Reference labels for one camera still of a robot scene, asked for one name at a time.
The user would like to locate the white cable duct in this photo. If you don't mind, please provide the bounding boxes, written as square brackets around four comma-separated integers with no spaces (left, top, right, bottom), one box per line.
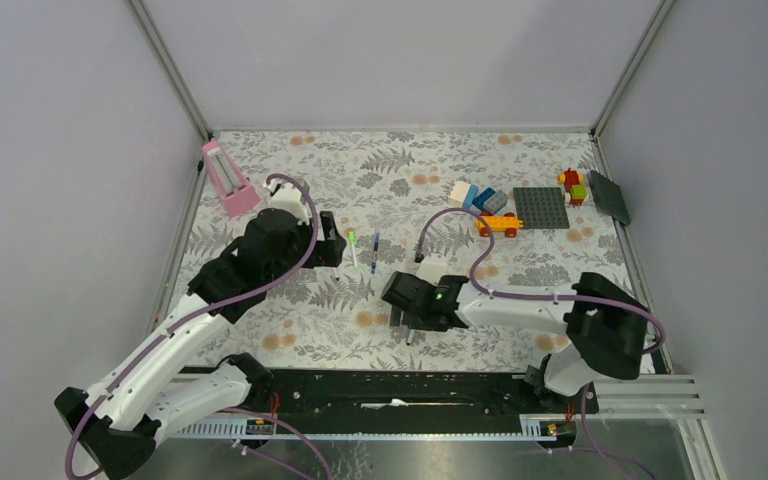
[166,415,557,443]

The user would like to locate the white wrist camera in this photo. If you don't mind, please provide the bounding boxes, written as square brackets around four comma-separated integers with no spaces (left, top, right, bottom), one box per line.
[416,253,448,285]
[269,183,310,225]

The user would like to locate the blue gel pen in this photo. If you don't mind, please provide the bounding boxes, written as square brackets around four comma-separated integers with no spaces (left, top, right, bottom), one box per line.
[370,229,381,275]

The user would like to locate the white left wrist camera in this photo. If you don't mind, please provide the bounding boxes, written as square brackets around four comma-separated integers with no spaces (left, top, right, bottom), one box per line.
[269,183,310,225]

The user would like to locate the pink metronome box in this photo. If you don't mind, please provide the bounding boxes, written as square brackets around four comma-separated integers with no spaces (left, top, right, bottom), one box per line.
[202,140,260,218]

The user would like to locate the dark grey lego plate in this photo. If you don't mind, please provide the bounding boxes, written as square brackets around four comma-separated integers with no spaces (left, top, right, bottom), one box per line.
[588,170,631,226]

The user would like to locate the orange toy car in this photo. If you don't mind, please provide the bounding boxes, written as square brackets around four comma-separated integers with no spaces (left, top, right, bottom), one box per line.
[475,212,524,238]

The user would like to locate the grey toy brick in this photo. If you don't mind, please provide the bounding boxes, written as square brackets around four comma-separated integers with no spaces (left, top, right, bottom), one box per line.
[483,191,509,216]

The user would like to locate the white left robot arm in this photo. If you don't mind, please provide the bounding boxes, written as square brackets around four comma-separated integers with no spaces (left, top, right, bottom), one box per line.
[54,208,347,479]

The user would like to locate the blue toy brick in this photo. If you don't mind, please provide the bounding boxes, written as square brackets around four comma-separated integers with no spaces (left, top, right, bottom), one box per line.
[471,188,496,211]

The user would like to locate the white and blue brick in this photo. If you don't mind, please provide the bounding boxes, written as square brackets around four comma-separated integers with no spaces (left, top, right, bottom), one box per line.
[447,181,478,210]

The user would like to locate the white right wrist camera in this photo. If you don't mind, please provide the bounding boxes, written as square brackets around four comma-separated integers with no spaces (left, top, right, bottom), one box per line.
[416,253,448,285]

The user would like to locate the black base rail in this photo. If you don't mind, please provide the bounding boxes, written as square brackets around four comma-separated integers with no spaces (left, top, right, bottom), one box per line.
[207,368,597,437]

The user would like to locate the red yellow green brick stack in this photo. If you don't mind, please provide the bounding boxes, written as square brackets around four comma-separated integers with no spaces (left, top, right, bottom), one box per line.
[557,168,588,207]

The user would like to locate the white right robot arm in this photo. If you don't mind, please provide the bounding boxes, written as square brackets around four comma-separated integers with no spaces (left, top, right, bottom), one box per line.
[381,272,649,412]

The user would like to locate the white pen green tip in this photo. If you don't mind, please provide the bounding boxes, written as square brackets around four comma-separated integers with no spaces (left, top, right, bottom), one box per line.
[348,230,360,271]

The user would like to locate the grey lego baseplate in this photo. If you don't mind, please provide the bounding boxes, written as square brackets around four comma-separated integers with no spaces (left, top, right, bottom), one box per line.
[512,187,570,230]

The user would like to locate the floral table mat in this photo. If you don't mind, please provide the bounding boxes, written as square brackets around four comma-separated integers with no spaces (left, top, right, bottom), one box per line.
[189,131,632,372]

